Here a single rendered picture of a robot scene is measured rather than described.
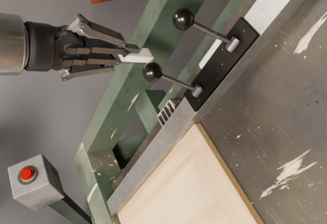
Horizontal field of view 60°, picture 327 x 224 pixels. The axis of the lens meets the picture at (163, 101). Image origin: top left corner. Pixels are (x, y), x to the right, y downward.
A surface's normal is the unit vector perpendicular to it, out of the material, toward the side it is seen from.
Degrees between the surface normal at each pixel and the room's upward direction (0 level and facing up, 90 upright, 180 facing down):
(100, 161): 30
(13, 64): 90
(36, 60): 84
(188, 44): 0
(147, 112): 60
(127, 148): 0
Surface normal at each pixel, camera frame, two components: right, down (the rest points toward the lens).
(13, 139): 0.00, -0.55
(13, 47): 0.61, 0.25
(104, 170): 0.45, -0.66
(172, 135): -0.78, 0.04
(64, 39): 0.44, 0.75
